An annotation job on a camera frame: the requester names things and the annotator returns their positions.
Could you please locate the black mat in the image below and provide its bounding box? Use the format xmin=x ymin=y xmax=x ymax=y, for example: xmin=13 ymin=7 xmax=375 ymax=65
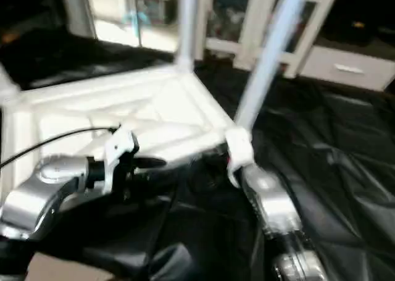
xmin=0 ymin=27 xmax=395 ymax=281

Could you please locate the white drawer unit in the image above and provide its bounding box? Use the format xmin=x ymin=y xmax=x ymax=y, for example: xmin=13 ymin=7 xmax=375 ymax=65
xmin=300 ymin=45 xmax=395 ymax=93

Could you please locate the light blue metal frame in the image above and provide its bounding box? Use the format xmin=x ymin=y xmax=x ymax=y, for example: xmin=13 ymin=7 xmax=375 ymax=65
xmin=127 ymin=0 xmax=152 ymax=47

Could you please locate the black box yellow label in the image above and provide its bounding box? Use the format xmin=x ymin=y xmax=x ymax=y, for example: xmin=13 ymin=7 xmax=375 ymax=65
xmin=324 ymin=0 xmax=380 ymax=46

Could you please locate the white glass-door cabinet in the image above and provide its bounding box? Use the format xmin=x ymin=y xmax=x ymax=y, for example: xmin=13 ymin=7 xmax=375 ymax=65
xmin=197 ymin=0 xmax=341 ymax=79

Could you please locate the dark storage box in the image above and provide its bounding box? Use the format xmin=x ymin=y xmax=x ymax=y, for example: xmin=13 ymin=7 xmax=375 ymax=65
xmin=139 ymin=0 xmax=175 ymax=26

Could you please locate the white plastic table leg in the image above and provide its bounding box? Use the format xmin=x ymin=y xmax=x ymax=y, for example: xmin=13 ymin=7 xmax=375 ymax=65
xmin=0 ymin=64 xmax=20 ymax=107
xmin=233 ymin=0 xmax=309 ymax=133
xmin=175 ymin=0 xmax=201 ymax=73

